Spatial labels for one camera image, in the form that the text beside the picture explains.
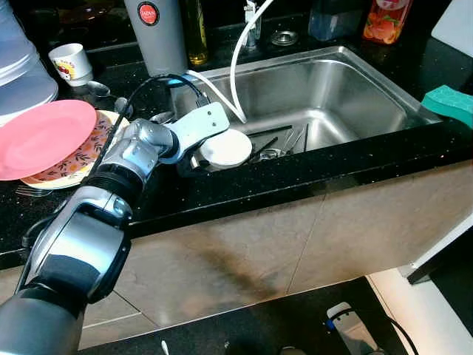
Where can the white bowl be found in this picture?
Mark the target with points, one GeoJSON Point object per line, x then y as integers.
{"type": "Point", "coordinates": [229, 146]}

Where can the pink plate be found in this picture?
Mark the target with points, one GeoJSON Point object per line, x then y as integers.
{"type": "Point", "coordinates": [44, 140]}

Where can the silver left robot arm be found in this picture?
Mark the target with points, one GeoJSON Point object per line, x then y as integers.
{"type": "Point", "coordinates": [74, 244]}

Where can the metal spoon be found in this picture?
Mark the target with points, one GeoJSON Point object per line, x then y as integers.
{"type": "Point", "coordinates": [161, 117]}
{"type": "Point", "coordinates": [123, 107]}
{"type": "Point", "coordinates": [99, 89]}

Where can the black chopstick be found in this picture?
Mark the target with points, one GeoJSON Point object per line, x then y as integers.
{"type": "Point", "coordinates": [264, 148]}
{"type": "Point", "coordinates": [270, 132]}

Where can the thin white tube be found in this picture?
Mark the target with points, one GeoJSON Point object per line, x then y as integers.
{"type": "Point", "coordinates": [214, 92]}

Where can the metal sink drain strainer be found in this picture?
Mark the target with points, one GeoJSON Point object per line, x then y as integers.
{"type": "Point", "coordinates": [270, 154]}

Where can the metal cutlery piece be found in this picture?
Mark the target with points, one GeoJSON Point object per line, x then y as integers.
{"type": "Point", "coordinates": [294, 139]}

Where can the beige cabinet front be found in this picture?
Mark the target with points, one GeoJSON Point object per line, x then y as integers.
{"type": "Point", "coordinates": [295, 237]}

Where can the grey water filter cylinder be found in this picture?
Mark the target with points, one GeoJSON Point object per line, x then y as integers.
{"type": "Point", "coordinates": [157, 44]}

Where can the olive oil bottle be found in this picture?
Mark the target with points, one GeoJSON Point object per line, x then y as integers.
{"type": "Point", "coordinates": [196, 37]}

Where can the metal faucet stem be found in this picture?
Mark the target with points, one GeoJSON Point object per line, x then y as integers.
{"type": "Point", "coordinates": [253, 26]}

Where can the stainless steel sink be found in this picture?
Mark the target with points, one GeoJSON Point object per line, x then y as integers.
{"type": "Point", "coordinates": [332, 89]}

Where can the white printed cup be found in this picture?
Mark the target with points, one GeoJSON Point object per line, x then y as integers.
{"type": "Point", "coordinates": [70, 63]}

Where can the metal fork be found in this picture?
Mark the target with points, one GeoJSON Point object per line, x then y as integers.
{"type": "Point", "coordinates": [33, 191]}

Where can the small white utensil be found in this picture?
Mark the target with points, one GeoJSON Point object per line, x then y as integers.
{"type": "Point", "coordinates": [164, 347]}

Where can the clear plastic storage container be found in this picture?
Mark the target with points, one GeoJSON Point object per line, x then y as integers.
{"type": "Point", "coordinates": [22, 66]}

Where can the dark sponge holder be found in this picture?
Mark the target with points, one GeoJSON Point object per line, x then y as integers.
{"type": "Point", "coordinates": [336, 22]}

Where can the grey robot foot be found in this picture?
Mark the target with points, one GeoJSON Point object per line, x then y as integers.
{"type": "Point", "coordinates": [293, 351]}

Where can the green sponge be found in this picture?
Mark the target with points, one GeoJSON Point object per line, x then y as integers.
{"type": "Point", "coordinates": [449, 105]}

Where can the red juice bottle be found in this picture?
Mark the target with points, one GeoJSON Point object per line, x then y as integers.
{"type": "Point", "coordinates": [386, 22]}

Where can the white box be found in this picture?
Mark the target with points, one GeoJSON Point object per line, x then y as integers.
{"type": "Point", "coordinates": [457, 26]}

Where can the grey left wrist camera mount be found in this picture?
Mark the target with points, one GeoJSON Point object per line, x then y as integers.
{"type": "Point", "coordinates": [201, 124]}

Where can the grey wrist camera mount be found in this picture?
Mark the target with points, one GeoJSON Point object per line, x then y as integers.
{"type": "Point", "coordinates": [351, 329]}
{"type": "Point", "coordinates": [201, 124]}

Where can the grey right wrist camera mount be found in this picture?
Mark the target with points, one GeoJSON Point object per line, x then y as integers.
{"type": "Point", "coordinates": [351, 329]}

